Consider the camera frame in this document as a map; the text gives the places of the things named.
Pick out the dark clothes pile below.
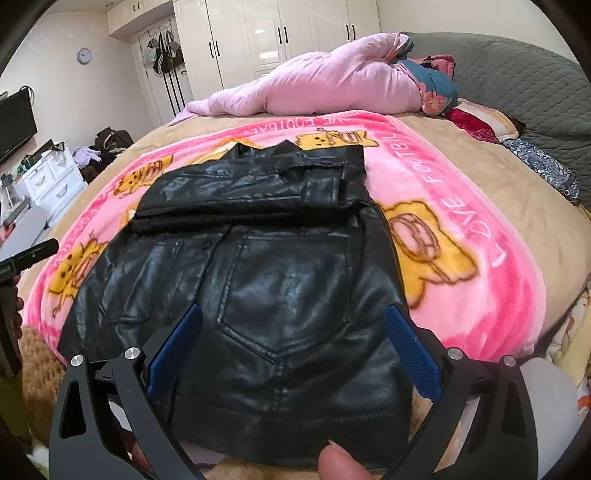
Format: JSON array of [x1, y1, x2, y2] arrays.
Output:
[[78, 148, 122, 183]]

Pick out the grey quilted headboard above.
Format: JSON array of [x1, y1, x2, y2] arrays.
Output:
[[399, 31, 591, 206]]

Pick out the brown bag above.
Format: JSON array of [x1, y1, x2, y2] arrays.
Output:
[[95, 128, 134, 151]]

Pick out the pink quilt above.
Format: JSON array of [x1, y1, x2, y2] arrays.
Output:
[[171, 32, 423, 123]]

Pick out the purple cloth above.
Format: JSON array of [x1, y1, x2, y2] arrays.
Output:
[[73, 147, 102, 168]]

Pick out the beige bed sheet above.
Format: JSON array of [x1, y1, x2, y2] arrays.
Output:
[[21, 108, 591, 361]]

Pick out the brown fuzzy cloth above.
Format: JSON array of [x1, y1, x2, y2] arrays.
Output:
[[21, 325, 70, 444]]

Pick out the black television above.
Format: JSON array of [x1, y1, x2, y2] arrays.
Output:
[[0, 88, 38, 162]]

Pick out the hanging bags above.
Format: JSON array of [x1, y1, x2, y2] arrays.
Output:
[[145, 28, 188, 118]]

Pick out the teal floral pillow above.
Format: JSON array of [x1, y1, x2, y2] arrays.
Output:
[[392, 54, 459, 114]]

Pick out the blue patterned cloth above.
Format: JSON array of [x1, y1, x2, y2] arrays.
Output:
[[502, 137, 581, 204]]

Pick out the white drawer chest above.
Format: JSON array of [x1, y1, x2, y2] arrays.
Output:
[[21, 141, 88, 215]]

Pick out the white wardrobe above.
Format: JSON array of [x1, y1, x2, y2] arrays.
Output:
[[106, 0, 382, 93]]

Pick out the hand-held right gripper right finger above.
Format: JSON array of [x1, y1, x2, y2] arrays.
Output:
[[385, 305, 537, 480]]

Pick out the person's right hand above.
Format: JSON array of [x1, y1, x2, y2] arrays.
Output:
[[318, 442, 371, 480]]

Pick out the black leather jacket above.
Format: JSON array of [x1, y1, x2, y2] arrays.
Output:
[[58, 138, 414, 472]]

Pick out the white round object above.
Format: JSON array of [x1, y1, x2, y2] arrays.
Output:
[[522, 357, 583, 446]]

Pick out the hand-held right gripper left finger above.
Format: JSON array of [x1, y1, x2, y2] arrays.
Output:
[[48, 305, 206, 480]]

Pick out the red patterned pillow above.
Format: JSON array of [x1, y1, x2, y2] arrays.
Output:
[[445, 99, 520, 144]]

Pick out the pink printed blanket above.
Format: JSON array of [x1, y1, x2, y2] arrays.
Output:
[[21, 111, 555, 370]]

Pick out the white door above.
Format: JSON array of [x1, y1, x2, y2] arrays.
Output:
[[129, 25, 195, 127]]

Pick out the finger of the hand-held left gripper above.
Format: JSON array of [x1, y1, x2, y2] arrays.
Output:
[[14, 238, 60, 273]]

